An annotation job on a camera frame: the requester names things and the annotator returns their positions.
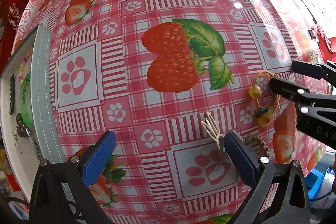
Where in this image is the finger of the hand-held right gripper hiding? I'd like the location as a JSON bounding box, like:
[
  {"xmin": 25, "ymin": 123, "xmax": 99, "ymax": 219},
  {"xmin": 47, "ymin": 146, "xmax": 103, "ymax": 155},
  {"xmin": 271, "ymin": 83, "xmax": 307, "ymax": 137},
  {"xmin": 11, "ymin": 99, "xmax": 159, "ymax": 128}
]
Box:
[
  {"xmin": 269, "ymin": 77, "xmax": 313, "ymax": 119},
  {"xmin": 291, "ymin": 60, "xmax": 336, "ymax": 81}
]

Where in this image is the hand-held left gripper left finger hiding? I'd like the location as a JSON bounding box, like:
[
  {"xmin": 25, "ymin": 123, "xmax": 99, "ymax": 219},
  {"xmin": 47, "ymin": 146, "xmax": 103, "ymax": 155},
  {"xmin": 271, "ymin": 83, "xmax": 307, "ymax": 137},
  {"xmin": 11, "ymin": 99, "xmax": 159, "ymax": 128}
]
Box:
[{"xmin": 29, "ymin": 130, "xmax": 117, "ymax": 224}]

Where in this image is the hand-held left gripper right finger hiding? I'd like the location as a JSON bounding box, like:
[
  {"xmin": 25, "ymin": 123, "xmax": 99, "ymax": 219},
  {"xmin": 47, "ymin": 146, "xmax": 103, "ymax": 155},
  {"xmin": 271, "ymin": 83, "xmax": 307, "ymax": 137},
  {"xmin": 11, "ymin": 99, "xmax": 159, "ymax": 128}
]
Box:
[{"xmin": 223, "ymin": 132, "xmax": 311, "ymax": 224}]

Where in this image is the yellow bead hair tie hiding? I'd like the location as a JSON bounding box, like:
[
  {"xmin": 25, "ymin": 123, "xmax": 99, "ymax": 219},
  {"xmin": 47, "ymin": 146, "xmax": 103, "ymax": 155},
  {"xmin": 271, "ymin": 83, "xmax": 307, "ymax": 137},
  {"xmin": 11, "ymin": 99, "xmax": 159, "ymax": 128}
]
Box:
[{"xmin": 249, "ymin": 70, "xmax": 283, "ymax": 128}]

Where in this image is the silver hair clip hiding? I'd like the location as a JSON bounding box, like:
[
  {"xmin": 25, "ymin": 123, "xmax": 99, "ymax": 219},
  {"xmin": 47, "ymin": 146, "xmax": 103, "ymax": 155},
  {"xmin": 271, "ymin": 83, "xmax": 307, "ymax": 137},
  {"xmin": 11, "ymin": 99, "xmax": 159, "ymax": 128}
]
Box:
[{"xmin": 27, "ymin": 126, "xmax": 43, "ymax": 162}]

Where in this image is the brown beaded bracelet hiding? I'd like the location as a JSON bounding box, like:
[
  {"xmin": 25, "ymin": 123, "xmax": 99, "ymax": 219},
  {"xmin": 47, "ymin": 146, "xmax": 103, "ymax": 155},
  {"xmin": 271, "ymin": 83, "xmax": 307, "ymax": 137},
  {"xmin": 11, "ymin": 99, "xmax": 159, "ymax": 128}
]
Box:
[{"xmin": 15, "ymin": 113, "xmax": 34, "ymax": 138}]

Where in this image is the white tray with grey rim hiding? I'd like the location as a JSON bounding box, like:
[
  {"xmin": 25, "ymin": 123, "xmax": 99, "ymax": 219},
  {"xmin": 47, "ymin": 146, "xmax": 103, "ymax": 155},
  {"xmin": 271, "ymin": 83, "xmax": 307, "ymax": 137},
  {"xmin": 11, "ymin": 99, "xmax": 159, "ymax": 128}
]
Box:
[{"xmin": 0, "ymin": 24, "xmax": 79, "ymax": 215}]

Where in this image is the green bangle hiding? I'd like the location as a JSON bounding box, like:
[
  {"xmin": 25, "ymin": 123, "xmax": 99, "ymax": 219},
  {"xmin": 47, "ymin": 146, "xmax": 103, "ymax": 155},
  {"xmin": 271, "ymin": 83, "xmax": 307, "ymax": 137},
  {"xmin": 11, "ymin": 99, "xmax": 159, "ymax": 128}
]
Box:
[{"xmin": 19, "ymin": 72, "xmax": 35, "ymax": 126}]

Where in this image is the black snap hair clip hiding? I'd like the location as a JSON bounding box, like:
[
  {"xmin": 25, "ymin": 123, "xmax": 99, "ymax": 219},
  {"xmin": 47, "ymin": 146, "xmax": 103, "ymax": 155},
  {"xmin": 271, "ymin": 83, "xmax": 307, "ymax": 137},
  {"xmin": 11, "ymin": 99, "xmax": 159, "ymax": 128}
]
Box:
[{"xmin": 9, "ymin": 73, "xmax": 16, "ymax": 116}]

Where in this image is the colourful bead bracelet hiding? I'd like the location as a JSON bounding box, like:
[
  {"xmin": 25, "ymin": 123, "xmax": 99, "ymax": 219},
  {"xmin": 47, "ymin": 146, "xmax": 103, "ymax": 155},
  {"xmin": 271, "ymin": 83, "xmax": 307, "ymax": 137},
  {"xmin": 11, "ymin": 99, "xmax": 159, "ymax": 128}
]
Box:
[{"xmin": 16, "ymin": 49, "xmax": 34, "ymax": 83}]

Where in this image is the red plastic stool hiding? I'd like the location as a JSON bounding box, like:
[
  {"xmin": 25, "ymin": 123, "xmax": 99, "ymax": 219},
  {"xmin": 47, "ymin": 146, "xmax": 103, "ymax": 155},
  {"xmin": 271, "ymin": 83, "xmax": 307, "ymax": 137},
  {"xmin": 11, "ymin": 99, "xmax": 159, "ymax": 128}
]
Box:
[{"xmin": 309, "ymin": 24, "xmax": 336, "ymax": 54}]

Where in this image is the beige rabbit hair clip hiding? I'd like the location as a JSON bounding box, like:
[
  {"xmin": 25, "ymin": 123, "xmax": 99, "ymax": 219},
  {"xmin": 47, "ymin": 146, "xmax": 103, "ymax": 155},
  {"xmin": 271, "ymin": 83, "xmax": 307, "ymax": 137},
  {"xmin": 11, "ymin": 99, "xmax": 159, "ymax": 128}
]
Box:
[{"xmin": 201, "ymin": 112, "xmax": 227, "ymax": 153}]

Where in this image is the blue plastic stool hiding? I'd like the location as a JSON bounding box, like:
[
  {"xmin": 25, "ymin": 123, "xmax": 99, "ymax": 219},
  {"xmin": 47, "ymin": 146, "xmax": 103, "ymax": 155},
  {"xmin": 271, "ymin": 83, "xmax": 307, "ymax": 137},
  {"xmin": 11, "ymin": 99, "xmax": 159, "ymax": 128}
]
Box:
[{"xmin": 305, "ymin": 164, "xmax": 334, "ymax": 201}]

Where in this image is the pink strawberry print tablecloth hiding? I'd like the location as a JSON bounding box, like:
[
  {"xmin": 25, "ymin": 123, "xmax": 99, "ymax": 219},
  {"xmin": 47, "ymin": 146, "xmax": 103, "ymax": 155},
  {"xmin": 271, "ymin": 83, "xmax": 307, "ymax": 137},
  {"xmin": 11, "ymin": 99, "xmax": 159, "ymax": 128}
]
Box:
[{"xmin": 14, "ymin": 0, "xmax": 331, "ymax": 224}]

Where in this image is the red printed blanket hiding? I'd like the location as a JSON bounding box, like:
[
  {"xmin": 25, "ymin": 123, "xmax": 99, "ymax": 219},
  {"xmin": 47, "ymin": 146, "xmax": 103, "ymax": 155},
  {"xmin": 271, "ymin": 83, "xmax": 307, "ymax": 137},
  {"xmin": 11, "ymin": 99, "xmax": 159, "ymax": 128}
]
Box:
[{"xmin": 0, "ymin": 0, "xmax": 48, "ymax": 71}]

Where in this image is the brown braided bracelet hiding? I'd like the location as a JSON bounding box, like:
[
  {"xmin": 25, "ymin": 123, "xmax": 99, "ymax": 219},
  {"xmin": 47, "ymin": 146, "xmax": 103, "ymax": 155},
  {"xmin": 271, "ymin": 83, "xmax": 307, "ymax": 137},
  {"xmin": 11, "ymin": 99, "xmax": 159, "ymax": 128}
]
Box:
[{"xmin": 223, "ymin": 134, "xmax": 270, "ymax": 162}]

